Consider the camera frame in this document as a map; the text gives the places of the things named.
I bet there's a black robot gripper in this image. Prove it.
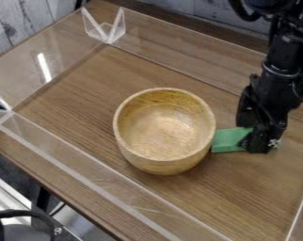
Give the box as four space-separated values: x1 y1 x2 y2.
236 62 303 153

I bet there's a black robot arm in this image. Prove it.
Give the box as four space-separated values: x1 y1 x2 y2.
228 0 303 153

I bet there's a brown wooden bowl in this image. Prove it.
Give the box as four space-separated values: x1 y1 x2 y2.
113 88 216 175

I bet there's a clear acrylic front wall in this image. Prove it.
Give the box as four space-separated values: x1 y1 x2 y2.
0 110 231 241

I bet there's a black cable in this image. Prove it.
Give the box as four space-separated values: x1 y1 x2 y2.
0 208 60 241

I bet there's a clear acrylic corner bracket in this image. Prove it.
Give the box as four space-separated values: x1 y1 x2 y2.
80 8 125 44

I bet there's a green rectangular block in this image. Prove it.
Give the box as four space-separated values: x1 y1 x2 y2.
211 127 251 153

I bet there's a grey metal base plate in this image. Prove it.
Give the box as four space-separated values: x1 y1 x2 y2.
0 219 85 241

